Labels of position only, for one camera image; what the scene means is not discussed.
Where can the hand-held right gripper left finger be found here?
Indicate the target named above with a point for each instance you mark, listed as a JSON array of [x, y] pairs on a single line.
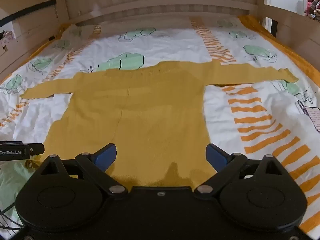
[[106, 156]]

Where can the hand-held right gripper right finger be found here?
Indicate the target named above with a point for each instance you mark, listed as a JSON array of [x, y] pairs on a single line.
[[215, 156]]

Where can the yellow knit sweater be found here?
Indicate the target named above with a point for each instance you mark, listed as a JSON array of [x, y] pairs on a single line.
[[150, 110]]

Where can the pile of colourful clothes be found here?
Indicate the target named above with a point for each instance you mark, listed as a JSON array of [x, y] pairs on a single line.
[[312, 3]]

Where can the white printed blanket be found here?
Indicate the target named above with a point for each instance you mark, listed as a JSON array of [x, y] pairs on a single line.
[[250, 130]]

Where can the orange bed sheet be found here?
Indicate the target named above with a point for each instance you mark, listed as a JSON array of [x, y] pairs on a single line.
[[287, 52]]

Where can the wooden bed frame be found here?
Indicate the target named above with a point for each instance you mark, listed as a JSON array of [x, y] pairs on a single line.
[[155, 2]]

